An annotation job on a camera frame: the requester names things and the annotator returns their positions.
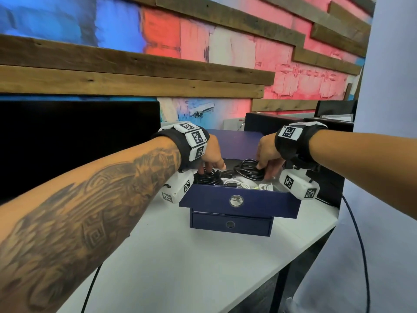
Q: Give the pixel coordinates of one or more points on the black desk leg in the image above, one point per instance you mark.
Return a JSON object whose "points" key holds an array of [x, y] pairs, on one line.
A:
{"points": [[280, 290]]}

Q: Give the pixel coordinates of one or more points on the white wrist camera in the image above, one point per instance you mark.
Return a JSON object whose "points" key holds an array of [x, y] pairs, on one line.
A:
{"points": [[298, 185], [177, 189]]}

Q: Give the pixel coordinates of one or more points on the person's left hand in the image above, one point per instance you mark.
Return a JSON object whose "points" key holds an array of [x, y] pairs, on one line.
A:
{"points": [[213, 153]]}

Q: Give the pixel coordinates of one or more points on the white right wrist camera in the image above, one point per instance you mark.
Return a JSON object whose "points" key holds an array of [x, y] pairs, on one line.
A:
{"points": [[298, 185]]}

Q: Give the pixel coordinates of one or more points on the black computer monitor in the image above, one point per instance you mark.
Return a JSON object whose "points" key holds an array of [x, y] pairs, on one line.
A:
{"points": [[81, 143]]}

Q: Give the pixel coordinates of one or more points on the white background table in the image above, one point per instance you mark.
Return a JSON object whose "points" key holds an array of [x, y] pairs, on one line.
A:
{"points": [[234, 123]]}

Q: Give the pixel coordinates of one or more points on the black background monitor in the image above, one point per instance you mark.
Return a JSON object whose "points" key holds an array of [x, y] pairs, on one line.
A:
{"points": [[335, 109]]}

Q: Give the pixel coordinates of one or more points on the person's right hand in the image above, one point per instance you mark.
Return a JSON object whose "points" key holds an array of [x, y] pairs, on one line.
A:
{"points": [[267, 156]]}

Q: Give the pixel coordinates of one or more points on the person's right forearm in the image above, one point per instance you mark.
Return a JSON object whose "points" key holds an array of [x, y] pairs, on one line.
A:
{"points": [[374, 162]]}

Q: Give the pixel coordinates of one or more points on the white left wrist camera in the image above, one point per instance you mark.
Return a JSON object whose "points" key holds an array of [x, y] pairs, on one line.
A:
{"points": [[177, 189]]}

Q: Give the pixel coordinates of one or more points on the person's left forearm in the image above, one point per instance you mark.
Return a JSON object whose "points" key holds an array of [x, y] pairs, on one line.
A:
{"points": [[81, 218]]}

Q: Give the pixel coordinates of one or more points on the white display board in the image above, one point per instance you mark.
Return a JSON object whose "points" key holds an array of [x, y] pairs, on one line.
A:
{"points": [[391, 78]]}

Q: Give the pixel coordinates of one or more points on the navy blue drawer unit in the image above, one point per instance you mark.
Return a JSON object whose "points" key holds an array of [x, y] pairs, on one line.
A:
{"points": [[260, 202]]}

